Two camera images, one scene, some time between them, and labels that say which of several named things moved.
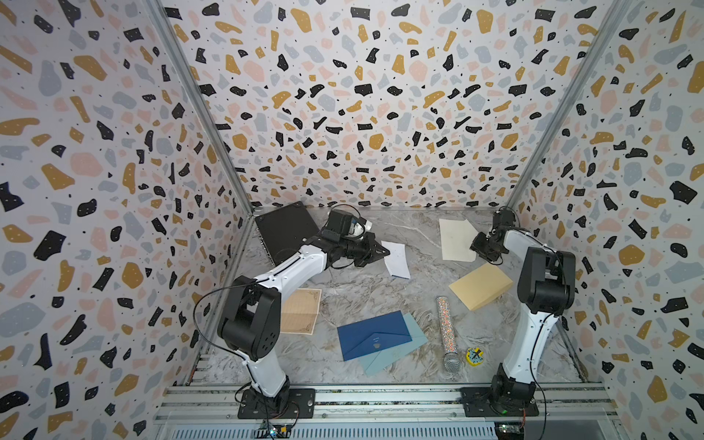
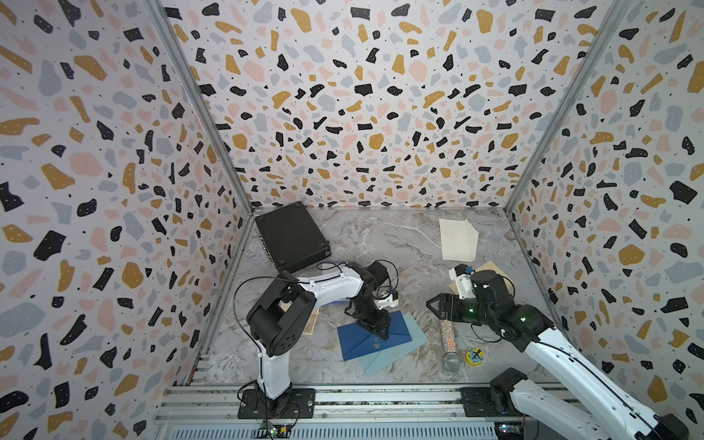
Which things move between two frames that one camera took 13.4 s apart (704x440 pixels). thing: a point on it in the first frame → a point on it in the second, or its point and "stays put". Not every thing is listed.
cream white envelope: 456,237 stays put
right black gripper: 475,245 → 444,300
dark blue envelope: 372,335 stays put
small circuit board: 268,430 stays put
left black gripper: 370,245 → 381,323
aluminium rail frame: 566,412 stays put
